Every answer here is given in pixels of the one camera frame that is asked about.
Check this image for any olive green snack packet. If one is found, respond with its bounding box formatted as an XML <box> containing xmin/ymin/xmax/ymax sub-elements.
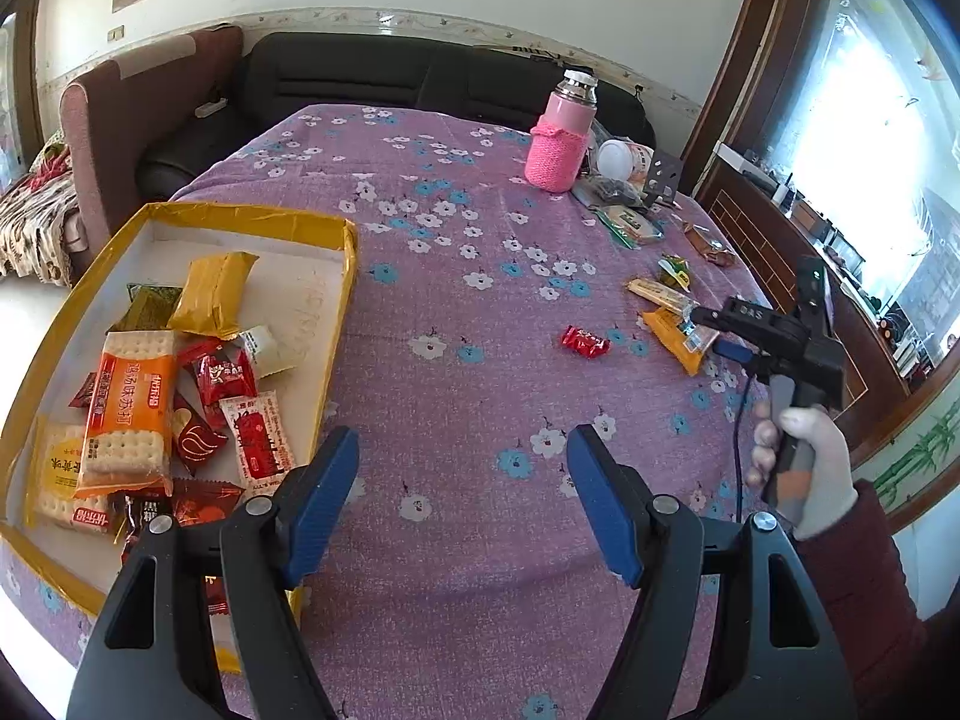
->
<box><xmin>124</xmin><ymin>283</ymin><xmax>185</xmax><ymax>335</ymax></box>

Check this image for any pink thermos with knit sleeve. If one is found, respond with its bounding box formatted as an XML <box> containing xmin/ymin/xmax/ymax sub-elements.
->
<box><xmin>523</xmin><ymin>67</ymin><xmax>602</xmax><ymax>193</ymax></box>

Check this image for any maroon armchair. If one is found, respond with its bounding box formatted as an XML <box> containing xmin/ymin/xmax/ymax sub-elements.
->
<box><xmin>60</xmin><ymin>25</ymin><xmax>245</xmax><ymax>265</ymax></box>

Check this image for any black sofa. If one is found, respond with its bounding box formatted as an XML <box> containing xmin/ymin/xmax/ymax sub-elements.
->
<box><xmin>139</xmin><ymin>31</ymin><xmax>658</xmax><ymax>200</ymax></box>

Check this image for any dark red swirl snack bar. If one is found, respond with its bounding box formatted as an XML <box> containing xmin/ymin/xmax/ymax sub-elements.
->
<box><xmin>171</xmin><ymin>393</ymin><xmax>230</xmax><ymax>478</ymax></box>

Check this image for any dark red zigzag-edged packet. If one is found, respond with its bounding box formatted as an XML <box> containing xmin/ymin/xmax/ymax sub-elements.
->
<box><xmin>172</xmin><ymin>476</ymin><xmax>246</xmax><ymax>535</ymax></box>

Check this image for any long orange cracker packet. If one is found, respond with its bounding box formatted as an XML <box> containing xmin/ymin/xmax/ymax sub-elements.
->
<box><xmin>75</xmin><ymin>330</ymin><xmax>182</xmax><ymax>500</ymax></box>

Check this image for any red and white snack packet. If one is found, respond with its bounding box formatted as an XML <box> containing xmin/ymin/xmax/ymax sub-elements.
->
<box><xmin>218</xmin><ymin>390</ymin><xmax>298</xmax><ymax>497</ymax></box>

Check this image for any floral patterned blanket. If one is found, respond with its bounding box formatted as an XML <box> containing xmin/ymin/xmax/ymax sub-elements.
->
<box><xmin>0</xmin><ymin>127</ymin><xmax>84</xmax><ymax>288</ymax></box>

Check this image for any mustard yellow snack packet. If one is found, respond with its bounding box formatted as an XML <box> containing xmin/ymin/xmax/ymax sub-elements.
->
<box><xmin>166</xmin><ymin>251</ymin><xmax>260</xmax><ymax>339</ymax></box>

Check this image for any red candy packet dark picture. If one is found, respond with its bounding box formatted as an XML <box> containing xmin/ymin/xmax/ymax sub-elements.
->
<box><xmin>195</xmin><ymin>350</ymin><xmax>258</xmax><ymax>409</ymax></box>
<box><xmin>175</xmin><ymin>339</ymin><xmax>227</xmax><ymax>370</ymax></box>

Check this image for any bright window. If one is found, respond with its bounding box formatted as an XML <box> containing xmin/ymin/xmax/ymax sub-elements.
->
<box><xmin>780</xmin><ymin>0</ymin><xmax>960</xmax><ymax>361</ymax></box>

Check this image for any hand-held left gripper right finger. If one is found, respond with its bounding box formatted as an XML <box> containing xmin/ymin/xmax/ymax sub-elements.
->
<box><xmin>566</xmin><ymin>424</ymin><xmax>860</xmax><ymax>720</ymax></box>

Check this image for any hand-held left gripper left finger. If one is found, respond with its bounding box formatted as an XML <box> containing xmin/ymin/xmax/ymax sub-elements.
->
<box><xmin>66</xmin><ymin>425</ymin><xmax>361</xmax><ymax>720</ymax></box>

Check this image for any white plastic jar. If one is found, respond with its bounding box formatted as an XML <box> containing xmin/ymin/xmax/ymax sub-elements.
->
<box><xmin>596</xmin><ymin>138</ymin><xmax>654</xmax><ymax>182</ymax></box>

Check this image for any tan stick snack packet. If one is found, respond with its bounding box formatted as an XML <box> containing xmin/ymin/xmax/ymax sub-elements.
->
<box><xmin>626</xmin><ymin>277</ymin><xmax>695</xmax><ymax>317</ymax></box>

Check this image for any round cracker yellow packet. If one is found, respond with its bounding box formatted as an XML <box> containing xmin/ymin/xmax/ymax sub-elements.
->
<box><xmin>22</xmin><ymin>420</ymin><xmax>113</xmax><ymax>535</ymax></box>

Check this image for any black metal bracket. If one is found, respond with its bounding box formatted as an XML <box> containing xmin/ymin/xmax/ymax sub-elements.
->
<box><xmin>643</xmin><ymin>150</ymin><xmax>684</xmax><ymax>208</ymax></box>

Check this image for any person's right hand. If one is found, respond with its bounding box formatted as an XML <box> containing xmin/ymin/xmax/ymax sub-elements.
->
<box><xmin>745</xmin><ymin>401</ymin><xmax>860</xmax><ymax>542</ymax></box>

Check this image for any bamboo wall sticker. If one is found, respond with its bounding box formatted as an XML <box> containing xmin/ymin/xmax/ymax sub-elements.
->
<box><xmin>874</xmin><ymin>418</ymin><xmax>960</xmax><ymax>512</ymax></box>

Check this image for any dark red black packet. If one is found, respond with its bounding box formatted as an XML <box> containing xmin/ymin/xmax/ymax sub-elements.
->
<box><xmin>111</xmin><ymin>491</ymin><xmax>178</xmax><ymax>542</ymax></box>

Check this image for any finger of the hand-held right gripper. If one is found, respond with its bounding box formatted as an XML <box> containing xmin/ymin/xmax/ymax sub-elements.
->
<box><xmin>690</xmin><ymin>297</ymin><xmax>797</xmax><ymax>347</ymax></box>
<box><xmin>711</xmin><ymin>341</ymin><xmax>760</xmax><ymax>374</ymax></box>

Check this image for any small white snack packet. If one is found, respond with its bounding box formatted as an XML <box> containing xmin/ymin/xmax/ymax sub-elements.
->
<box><xmin>235</xmin><ymin>324</ymin><xmax>298</xmax><ymax>378</ymax></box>

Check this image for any black cable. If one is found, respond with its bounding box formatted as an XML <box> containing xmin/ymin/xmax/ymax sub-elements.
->
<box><xmin>731</xmin><ymin>367</ymin><xmax>760</xmax><ymax>524</ymax></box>

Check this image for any white box with yellow tape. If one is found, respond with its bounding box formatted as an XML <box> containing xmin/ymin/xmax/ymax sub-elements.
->
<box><xmin>0</xmin><ymin>199</ymin><xmax>359</xmax><ymax>674</ymax></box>

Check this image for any brown leather pouch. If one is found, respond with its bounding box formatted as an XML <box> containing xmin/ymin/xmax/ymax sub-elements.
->
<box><xmin>683</xmin><ymin>223</ymin><xmax>737</xmax><ymax>268</ymax></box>

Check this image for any dark clear plastic bag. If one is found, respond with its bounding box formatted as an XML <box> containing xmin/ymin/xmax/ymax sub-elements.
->
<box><xmin>572</xmin><ymin>172</ymin><xmax>646</xmax><ymax>210</ymax></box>

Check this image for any orange triangular snack packet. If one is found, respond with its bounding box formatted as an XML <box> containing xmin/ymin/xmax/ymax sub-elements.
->
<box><xmin>643</xmin><ymin>307</ymin><xmax>722</xmax><ymax>378</ymax></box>

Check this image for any person's right forearm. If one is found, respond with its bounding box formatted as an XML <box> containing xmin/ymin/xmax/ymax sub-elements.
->
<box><xmin>787</xmin><ymin>480</ymin><xmax>932</xmax><ymax>720</ymax></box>

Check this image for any green edged flat packet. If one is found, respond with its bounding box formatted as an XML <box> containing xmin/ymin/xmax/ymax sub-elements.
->
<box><xmin>600</xmin><ymin>203</ymin><xmax>665</xmax><ymax>249</ymax></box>

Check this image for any wooden cabinet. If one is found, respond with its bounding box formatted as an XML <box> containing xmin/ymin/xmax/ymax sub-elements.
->
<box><xmin>690</xmin><ymin>139</ymin><xmax>935</xmax><ymax>467</ymax></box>

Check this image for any red wrapped candy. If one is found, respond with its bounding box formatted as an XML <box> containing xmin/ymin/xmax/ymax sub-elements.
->
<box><xmin>561</xmin><ymin>325</ymin><xmax>613</xmax><ymax>360</ymax></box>

